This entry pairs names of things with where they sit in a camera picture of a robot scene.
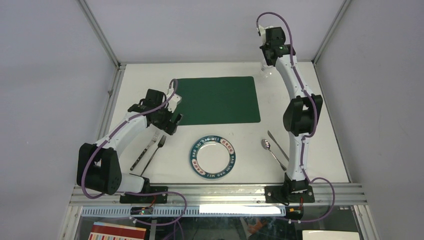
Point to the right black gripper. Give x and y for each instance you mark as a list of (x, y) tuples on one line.
[(264, 48)]

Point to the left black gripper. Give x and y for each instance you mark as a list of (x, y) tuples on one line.
[(168, 126)]

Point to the clear drinking glass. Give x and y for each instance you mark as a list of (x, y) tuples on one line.
[(266, 70)]

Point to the white plate teal rim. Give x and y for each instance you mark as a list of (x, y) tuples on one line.
[(212, 157)]

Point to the dark green placemat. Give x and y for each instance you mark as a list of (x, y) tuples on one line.
[(218, 100)]

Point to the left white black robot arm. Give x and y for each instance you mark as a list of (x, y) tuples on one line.
[(98, 167)]

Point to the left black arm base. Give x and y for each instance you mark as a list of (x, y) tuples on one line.
[(151, 194)]

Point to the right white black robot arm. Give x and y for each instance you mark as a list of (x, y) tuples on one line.
[(300, 118)]

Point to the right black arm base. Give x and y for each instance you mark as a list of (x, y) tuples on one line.
[(280, 195)]

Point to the slim silver fork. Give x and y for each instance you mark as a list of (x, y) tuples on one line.
[(159, 146)]

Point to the silver table knife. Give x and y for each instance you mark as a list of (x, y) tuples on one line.
[(279, 147)]

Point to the silver spoon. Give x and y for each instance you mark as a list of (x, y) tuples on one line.
[(267, 146)]

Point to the red striped book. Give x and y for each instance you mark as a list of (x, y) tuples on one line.
[(110, 231)]

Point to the orange object under table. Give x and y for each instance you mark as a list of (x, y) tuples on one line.
[(253, 228)]

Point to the white box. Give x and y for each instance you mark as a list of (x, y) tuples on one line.
[(329, 235)]

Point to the silver fork dark handle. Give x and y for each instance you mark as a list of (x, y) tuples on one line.
[(151, 143)]

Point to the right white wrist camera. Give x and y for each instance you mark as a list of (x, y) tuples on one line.
[(262, 32)]

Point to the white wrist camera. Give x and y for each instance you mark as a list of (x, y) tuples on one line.
[(173, 100), (262, 32)]

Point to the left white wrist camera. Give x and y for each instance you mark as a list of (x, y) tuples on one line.
[(173, 100)]

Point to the white slotted cable duct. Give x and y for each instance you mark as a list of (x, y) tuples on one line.
[(204, 210)]

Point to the aluminium frame rail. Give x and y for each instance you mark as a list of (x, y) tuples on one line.
[(240, 194)]

